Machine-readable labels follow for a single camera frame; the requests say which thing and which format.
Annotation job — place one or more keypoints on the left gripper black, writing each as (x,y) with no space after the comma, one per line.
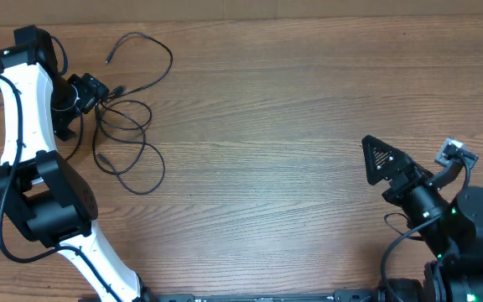
(90,90)

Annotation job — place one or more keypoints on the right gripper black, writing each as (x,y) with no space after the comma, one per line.
(411,173)

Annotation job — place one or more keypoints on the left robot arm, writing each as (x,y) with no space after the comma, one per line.
(40,193)

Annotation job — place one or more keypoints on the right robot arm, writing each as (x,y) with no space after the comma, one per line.
(442,210)

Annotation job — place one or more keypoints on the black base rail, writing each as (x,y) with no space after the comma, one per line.
(341,295)

